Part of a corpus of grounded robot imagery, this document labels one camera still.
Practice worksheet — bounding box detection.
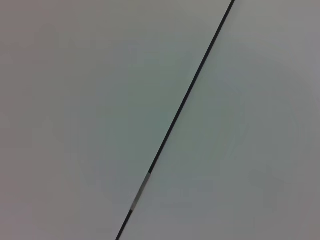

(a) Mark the grey tape strip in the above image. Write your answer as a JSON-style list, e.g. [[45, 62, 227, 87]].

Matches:
[[129, 172, 153, 212]]

